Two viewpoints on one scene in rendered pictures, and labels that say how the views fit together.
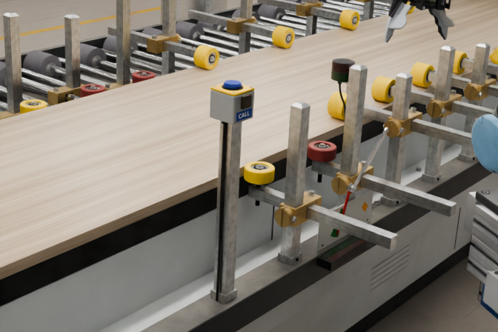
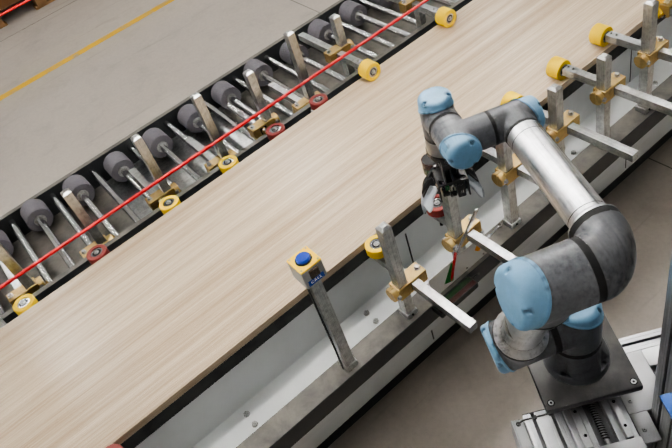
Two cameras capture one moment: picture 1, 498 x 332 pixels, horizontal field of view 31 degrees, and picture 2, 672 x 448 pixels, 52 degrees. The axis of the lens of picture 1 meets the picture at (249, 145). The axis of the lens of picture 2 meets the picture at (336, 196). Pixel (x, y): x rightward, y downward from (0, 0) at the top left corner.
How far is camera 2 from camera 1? 1.28 m
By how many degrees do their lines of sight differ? 31
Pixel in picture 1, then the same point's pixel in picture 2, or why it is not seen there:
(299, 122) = (384, 241)
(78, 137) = (250, 209)
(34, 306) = (209, 396)
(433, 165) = not seen: hidden behind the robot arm
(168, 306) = (321, 352)
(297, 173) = (393, 270)
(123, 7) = (291, 45)
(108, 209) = (252, 315)
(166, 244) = (309, 315)
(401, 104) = (503, 161)
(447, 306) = not seen: hidden behind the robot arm
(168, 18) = (337, 33)
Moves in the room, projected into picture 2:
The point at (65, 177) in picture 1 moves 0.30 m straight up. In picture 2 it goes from (231, 270) to (197, 209)
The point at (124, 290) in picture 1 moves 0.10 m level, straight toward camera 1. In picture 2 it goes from (282, 354) to (278, 381)
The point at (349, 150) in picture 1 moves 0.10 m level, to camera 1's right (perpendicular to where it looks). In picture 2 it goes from (450, 222) to (482, 222)
